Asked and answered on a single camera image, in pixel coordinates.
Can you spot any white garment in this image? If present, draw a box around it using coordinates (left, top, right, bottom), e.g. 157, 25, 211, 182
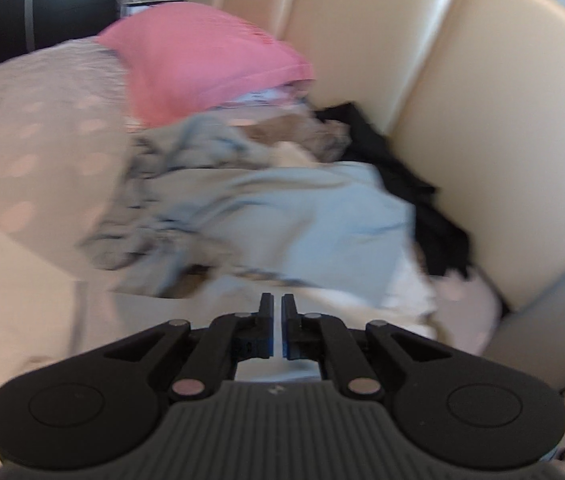
0, 224, 324, 466

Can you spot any pile of unfolded clothes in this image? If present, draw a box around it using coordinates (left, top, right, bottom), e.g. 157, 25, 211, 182
79, 81, 439, 340

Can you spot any black garment by headboard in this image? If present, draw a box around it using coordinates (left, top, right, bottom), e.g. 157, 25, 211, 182
315, 102, 471, 278

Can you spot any polka dot bed sheet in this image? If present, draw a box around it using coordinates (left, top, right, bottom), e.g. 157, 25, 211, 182
0, 39, 130, 276

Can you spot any beige padded headboard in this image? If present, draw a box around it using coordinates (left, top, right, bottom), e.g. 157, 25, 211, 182
194, 0, 565, 309

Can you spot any pink pillow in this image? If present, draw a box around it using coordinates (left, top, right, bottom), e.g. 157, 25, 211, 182
97, 2, 314, 127

